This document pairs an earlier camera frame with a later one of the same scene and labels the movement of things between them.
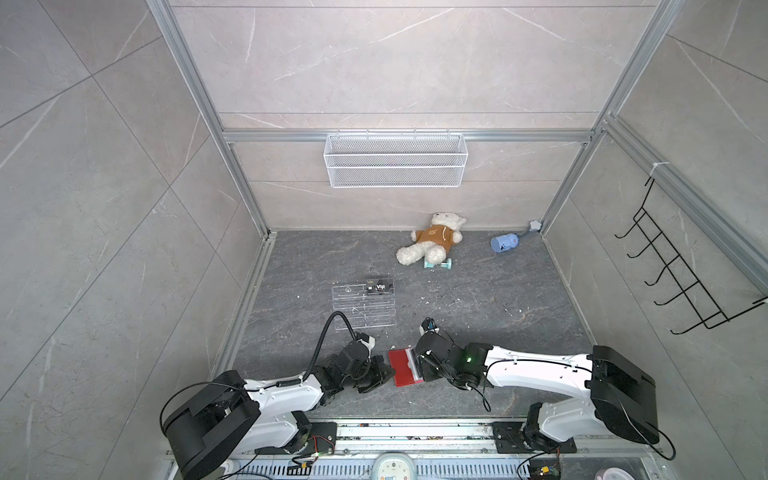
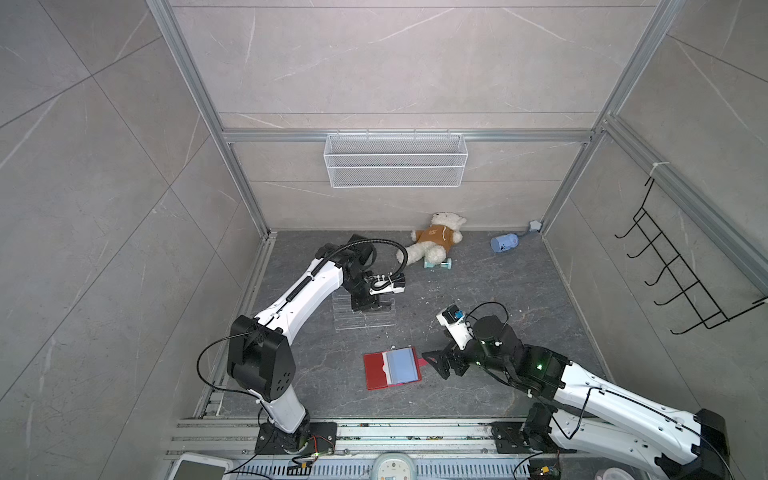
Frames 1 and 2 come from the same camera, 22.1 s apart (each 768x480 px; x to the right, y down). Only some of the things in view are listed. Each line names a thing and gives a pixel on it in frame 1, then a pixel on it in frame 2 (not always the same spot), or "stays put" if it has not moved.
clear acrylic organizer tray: [365, 305] stays put
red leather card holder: [403, 365] stays put
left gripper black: [381, 366] -> [371, 300]
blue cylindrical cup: [504, 242] stays put
